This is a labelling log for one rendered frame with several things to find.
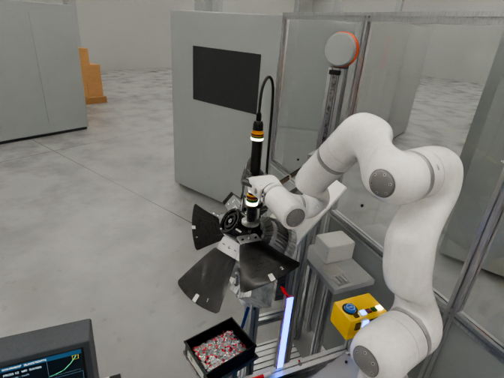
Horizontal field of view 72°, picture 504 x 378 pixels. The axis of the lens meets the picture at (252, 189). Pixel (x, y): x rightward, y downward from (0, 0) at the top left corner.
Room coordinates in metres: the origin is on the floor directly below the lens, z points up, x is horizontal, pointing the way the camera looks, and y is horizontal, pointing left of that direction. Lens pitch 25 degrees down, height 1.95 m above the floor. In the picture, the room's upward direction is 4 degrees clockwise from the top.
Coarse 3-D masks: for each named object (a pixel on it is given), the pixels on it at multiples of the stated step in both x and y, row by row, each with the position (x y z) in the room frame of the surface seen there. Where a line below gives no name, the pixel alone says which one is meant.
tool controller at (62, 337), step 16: (80, 320) 0.66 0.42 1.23; (16, 336) 0.59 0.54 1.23; (32, 336) 0.59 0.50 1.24; (48, 336) 0.59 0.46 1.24; (64, 336) 0.59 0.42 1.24; (80, 336) 0.59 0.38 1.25; (0, 352) 0.53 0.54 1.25; (16, 352) 0.53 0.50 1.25; (32, 352) 0.53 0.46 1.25; (48, 352) 0.54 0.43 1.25; (64, 352) 0.55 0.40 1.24; (80, 352) 0.56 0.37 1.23; (0, 368) 0.50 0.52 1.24; (16, 368) 0.51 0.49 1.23; (32, 368) 0.52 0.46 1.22; (48, 368) 0.53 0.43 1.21; (64, 368) 0.54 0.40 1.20; (80, 368) 0.55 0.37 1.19; (96, 368) 0.60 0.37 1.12
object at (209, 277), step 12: (216, 252) 1.18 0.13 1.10; (204, 264) 1.16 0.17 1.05; (216, 264) 1.15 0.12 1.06; (228, 264) 1.15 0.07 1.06; (192, 276) 1.14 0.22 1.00; (204, 276) 1.12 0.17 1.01; (216, 276) 1.12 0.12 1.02; (228, 276) 1.12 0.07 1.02; (192, 288) 1.10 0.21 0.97; (204, 288) 1.09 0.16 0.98; (216, 288) 1.09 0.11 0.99; (204, 300) 1.06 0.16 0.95; (216, 300) 1.06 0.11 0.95; (216, 312) 1.02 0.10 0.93
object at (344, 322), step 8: (360, 296) 1.01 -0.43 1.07; (368, 296) 1.01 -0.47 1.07; (336, 304) 0.96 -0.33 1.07; (344, 304) 0.96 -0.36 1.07; (360, 304) 0.97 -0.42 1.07; (368, 304) 0.97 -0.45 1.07; (376, 304) 0.97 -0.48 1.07; (336, 312) 0.95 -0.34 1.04; (344, 312) 0.92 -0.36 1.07; (376, 312) 0.93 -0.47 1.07; (384, 312) 0.94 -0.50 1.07; (336, 320) 0.94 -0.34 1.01; (344, 320) 0.91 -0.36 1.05; (352, 320) 0.89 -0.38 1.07; (360, 320) 0.90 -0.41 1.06; (344, 328) 0.90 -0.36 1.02; (352, 328) 0.89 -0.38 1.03; (360, 328) 0.90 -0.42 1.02; (344, 336) 0.89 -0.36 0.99; (352, 336) 0.89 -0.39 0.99
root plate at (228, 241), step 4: (224, 236) 1.23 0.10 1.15; (224, 240) 1.22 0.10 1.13; (228, 240) 1.22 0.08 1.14; (232, 240) 1.22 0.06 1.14; (220, 244) 1.21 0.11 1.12; (228, 244) 1.21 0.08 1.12; (232, 244) 1.21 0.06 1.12; (236, 244) 1.21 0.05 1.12; (220, 248) 1.20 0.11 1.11; (224, 248) 1.20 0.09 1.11; (232, 248) 1.20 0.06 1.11; (236, 248) 1.20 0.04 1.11; (224, 252) 1.19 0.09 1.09; (228, 252) 1.19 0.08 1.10; (232, 252) 1.19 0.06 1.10; (236, 252) 1.19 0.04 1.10; (232, 256) 1.18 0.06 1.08
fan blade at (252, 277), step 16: (240, 256) 1.05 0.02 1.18; (256, 256) 1.04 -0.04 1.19; (272, 256) 1.04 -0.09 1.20; (288, 256) 1.04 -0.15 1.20; (240, 272) 0.98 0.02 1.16; (256, 272) 0.97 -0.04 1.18; (272, 272) 0.96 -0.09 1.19; (288, 272) 0.95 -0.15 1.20; (240, 288) 0.92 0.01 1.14; (256, 288) 0.91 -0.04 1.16
